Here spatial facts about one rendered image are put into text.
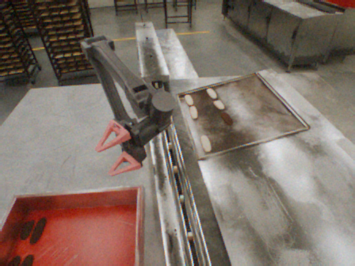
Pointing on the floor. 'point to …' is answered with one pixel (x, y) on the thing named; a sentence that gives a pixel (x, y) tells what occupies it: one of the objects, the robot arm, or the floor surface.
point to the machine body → (173, 55)
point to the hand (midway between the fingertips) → (106, 161)
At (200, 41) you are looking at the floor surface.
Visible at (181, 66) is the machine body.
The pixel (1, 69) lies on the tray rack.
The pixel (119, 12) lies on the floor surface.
